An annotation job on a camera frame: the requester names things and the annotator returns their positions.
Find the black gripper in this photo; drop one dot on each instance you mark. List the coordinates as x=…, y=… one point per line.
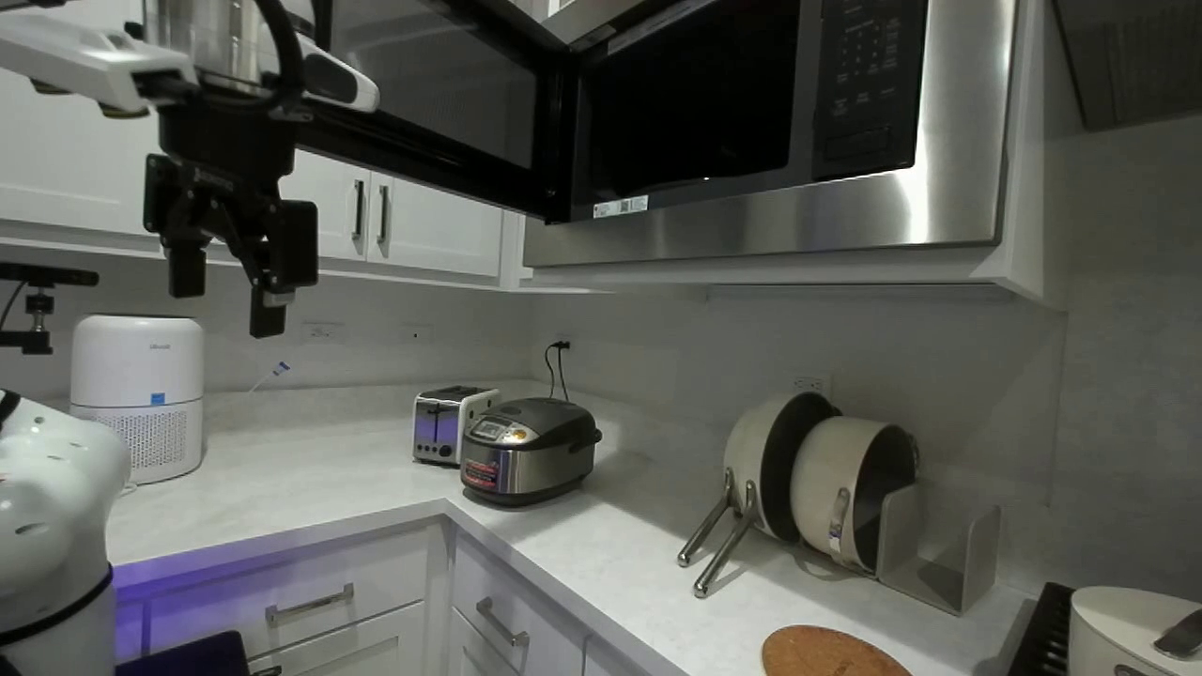
x=227, y=155

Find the black glass microwave door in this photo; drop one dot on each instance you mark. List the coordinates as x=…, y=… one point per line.
x=436, y=113

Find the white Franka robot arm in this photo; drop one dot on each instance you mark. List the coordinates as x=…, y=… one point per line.
x=52, y=500

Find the white double-door upper cabinet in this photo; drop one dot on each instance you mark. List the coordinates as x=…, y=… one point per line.
x=416, y=227

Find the white single-door upper cabinet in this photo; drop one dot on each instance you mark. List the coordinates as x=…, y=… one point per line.
x=515, y=250

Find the stainless steel built-in microwave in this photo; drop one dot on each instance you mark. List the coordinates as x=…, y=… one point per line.
x=878, y=212

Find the white cylindrical air purifier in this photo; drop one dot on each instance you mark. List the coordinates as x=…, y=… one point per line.
x=136, y=400

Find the silver toaster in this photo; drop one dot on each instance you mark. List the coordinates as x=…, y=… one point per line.
x=436, y=428

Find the silver black rice cooker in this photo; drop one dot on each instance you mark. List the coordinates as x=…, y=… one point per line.
x=529, y=451

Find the white lower drawer cabinet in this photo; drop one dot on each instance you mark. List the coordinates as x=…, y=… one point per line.
x=511, y=613
x=313, y=602

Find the large cream frying pan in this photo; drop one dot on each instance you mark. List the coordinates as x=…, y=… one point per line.
x=754, y=456

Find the cream stock pot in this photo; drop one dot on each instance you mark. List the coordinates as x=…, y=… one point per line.
x=831, y=494

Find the round cork trivet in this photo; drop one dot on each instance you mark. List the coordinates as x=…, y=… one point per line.
x=828, y=657

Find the metal pan rack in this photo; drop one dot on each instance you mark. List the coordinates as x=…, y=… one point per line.
x=941, y=552

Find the black gas cooktop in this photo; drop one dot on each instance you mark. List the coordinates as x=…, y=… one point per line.
x=1037, y=642

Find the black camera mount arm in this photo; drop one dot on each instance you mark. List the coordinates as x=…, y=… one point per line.
x=43, y=275

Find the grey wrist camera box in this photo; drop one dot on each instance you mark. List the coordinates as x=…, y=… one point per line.
x=330, y=72

